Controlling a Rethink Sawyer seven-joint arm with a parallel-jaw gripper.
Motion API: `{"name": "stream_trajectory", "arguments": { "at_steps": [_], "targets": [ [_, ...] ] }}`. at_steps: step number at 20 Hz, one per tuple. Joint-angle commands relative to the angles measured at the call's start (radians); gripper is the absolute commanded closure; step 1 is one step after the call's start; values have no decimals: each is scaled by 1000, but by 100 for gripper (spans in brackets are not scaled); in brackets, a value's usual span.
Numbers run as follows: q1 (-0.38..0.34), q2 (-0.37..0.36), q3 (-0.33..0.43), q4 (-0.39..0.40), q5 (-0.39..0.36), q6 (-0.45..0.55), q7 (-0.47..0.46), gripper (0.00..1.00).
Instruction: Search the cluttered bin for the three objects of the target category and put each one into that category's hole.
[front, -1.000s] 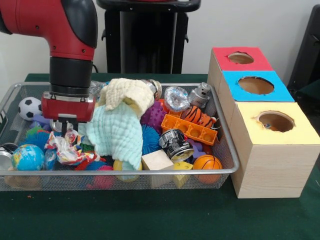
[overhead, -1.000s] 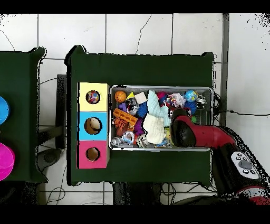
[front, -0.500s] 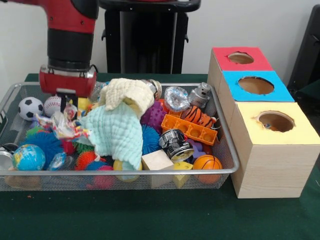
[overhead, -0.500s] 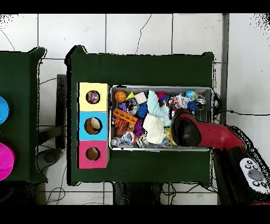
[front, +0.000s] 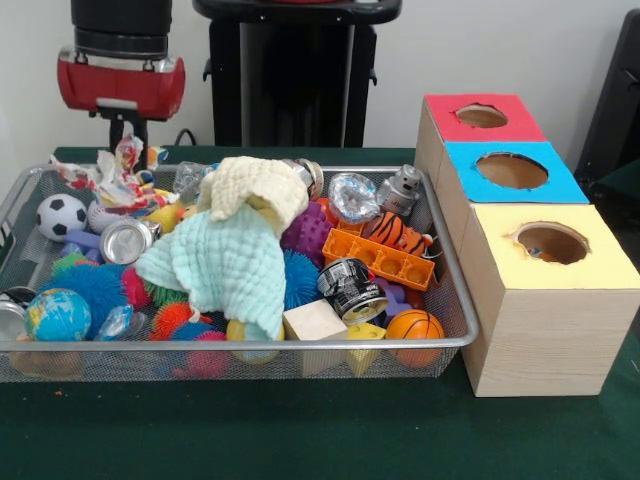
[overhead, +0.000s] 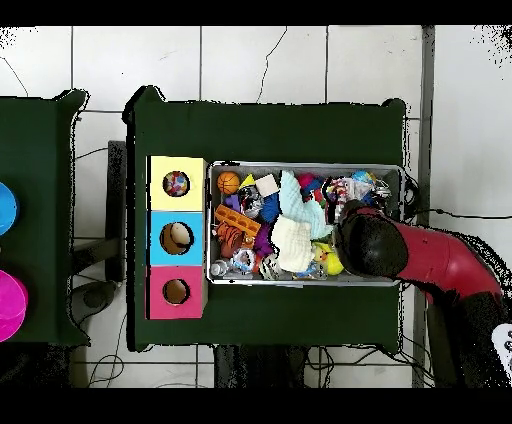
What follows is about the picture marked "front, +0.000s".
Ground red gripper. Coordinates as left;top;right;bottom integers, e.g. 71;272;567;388
56;45;187;171

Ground cream muslin cloth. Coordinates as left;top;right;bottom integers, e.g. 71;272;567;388
198;155;311;239

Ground mint green muslin cloth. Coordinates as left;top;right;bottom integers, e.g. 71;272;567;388
134;204;289;341

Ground wooden box with three holes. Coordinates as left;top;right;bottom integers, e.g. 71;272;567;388
413;92;640;399

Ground black and white soccer ball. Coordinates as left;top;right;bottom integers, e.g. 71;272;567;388
35;193;89;244

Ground blue spiky rubber ball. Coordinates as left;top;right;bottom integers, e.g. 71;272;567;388
42;263;129;339

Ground globe print ball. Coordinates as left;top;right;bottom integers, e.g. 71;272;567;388
23;287;93;343

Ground crushed black drink can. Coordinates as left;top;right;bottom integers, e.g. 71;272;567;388
317;257;390;326

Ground silver toy robot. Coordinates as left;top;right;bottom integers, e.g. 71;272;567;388
374;163;422;216

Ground orange toy building block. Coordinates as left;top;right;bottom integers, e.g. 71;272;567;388
322;228;435;293

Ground tiger plush toy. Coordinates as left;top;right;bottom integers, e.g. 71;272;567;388
360;210;434;257

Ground dark green tablecloth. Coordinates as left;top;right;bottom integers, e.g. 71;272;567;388
0;146;640;480

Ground orange toy basketball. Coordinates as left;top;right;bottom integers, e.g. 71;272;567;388
384;309;446;369

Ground black chair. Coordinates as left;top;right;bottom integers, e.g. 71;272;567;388
573;8;640;174

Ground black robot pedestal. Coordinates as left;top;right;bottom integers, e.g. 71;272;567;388
192;0;402;148

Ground silver wire mesh bin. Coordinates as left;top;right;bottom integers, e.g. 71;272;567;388
0;163;481;385

